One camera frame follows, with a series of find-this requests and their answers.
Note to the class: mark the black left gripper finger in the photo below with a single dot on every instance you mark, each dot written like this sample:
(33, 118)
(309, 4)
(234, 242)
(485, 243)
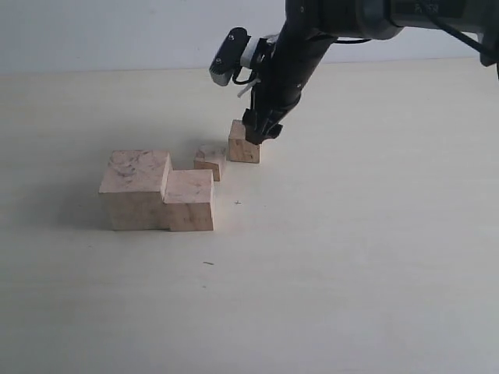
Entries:
(252, 133)

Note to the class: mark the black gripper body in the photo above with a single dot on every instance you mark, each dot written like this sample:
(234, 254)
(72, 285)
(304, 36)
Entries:
(292, 63)

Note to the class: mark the smallest wooden cube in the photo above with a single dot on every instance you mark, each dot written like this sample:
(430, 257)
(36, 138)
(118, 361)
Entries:
(211, 157)

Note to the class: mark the second largest wooden cube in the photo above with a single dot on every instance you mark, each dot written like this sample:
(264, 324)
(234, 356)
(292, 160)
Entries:
(189, 200)

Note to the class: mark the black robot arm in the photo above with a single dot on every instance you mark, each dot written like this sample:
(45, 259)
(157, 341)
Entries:
(474, 23)

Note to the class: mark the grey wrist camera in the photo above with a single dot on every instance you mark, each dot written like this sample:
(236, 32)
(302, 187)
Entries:
(235, 53)

